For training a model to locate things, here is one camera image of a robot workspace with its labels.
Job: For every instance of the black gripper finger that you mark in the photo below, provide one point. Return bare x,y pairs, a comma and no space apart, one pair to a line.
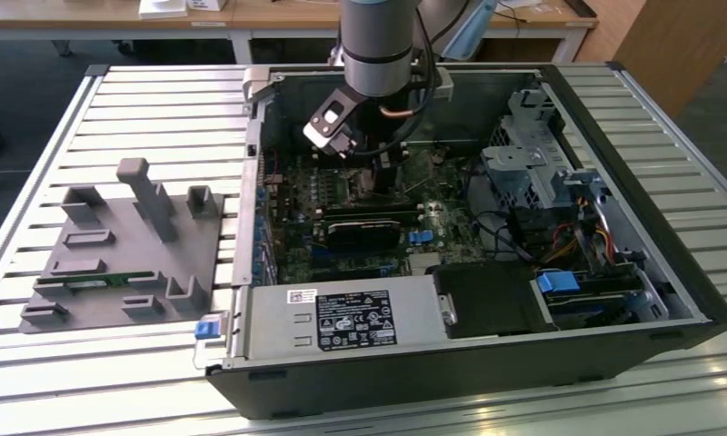
379,175
393,175

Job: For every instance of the silver CPU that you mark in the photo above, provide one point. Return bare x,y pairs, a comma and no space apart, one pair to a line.
383,196

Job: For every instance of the metal locking lever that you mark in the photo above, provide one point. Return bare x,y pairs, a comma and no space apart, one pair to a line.
426,181

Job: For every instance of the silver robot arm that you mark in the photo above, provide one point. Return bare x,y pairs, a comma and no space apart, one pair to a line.
379,45

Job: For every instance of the CPU socket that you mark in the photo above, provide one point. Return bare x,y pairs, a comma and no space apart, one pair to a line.
358,184

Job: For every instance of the RAM slot bank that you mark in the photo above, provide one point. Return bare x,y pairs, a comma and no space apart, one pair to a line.
370,211

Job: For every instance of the black plastic drive cover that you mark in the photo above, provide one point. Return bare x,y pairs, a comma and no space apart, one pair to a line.
491,300

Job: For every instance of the green motherboard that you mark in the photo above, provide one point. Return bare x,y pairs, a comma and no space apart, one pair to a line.
449,218

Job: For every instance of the black graphics card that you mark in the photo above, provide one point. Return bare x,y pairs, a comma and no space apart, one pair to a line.
363,236

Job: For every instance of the blue board connector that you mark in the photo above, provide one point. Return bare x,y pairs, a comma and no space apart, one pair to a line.
419,236

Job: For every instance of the silver disk cage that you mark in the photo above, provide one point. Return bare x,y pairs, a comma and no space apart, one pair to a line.
509,163

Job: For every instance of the silver chipset heatsink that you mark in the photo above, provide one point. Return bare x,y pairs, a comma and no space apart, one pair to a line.
426,262

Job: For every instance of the pale blue teach pendant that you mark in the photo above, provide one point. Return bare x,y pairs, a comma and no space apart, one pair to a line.
470,32

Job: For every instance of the blue disk carrier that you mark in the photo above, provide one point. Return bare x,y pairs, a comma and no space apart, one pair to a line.
558,282

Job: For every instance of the silver power supply unit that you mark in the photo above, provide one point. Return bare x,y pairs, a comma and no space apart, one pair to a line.
267,327

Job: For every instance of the white box black print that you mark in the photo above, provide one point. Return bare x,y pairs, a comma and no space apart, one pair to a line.
208,5

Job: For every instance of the plain white box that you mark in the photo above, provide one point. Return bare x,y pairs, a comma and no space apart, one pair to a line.
163,9

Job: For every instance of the blue case latch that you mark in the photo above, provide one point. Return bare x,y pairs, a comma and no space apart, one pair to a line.
207,330

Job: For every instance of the grey parts rack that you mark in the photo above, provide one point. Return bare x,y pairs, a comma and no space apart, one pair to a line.
127,254

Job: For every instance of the black PC case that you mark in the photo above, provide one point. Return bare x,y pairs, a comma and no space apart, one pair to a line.
401,390

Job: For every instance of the green RAM stick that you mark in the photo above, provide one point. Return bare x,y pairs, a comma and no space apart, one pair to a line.
118,279

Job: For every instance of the wooden cabinet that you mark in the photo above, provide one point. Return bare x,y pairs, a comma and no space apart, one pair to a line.
673,45

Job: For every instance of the wooden desk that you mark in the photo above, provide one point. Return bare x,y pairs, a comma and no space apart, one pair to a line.
67,20

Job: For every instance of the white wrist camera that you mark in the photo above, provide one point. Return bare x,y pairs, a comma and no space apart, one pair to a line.
330,118

